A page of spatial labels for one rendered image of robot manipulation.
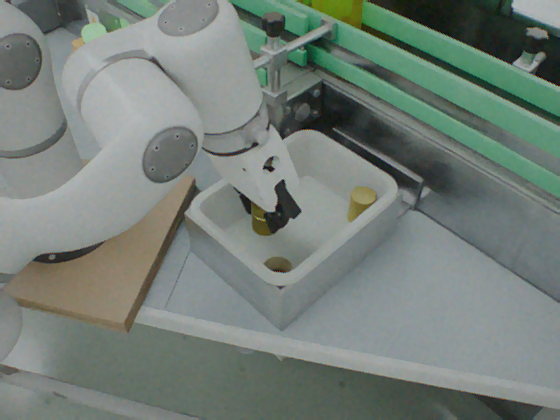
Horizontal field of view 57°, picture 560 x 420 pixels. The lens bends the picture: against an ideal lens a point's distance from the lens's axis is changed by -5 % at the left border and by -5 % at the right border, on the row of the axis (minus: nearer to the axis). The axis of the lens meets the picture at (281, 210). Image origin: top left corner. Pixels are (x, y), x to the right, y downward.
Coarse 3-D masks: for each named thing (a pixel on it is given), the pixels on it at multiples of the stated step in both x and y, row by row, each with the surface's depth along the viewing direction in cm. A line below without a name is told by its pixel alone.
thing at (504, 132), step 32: (288, 0) 75; (352, 32) 69; (320, 64) 77; (352, 64) 73; (384, 64) 68; (416, 64) 64; (384, 96) 71; (416, 96) 68; (448, 96) 63; (480, 96) 60; (448, 128) 66; (480, 128) 63; (512, 128) 59; (544, 128) 56; (512, 160) 61; (544, 160) 59
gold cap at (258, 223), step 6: (252, 204) 63; (252, 210) 64; (258, 210) 63; (264, 210) 63; (252, 216) 65; (258, 216) 63; (252, 222) 66; (258, 222) 64; (264, 222) 64; (252, 228) 66; (258, 228) 65; (264, 228) 65; (264, 234) 65; (270, 234) 65
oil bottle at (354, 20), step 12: (312, 0) 74; (324, 0) 72; (336, 0) 70; (348, 0) 71; (360, 0) 73; (324, 12) 73; (336, 12) 72; (348, 12) 72; (360, 12) 74; (348, 24) 74; (360, 24) 76
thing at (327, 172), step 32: (320, 160) 75; (352, 160) 70; (224, 192) 68; (320, 192) 76; (384, 192) 69; (224, 224) 71; (288, 224) 72; (320, 224) 72; (352, 224) 63; (256, 256) 68; (288, 256) 68; (320, 256) 59
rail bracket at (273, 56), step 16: (272, 16) 62; (272, 32) 63; (320, 32) 70; (336, 32) 71; (272, 48) 65; (288, 48) 67; (256, 64) 64; (272, 64) 65; (272, 80) 68; (272, 96) 69
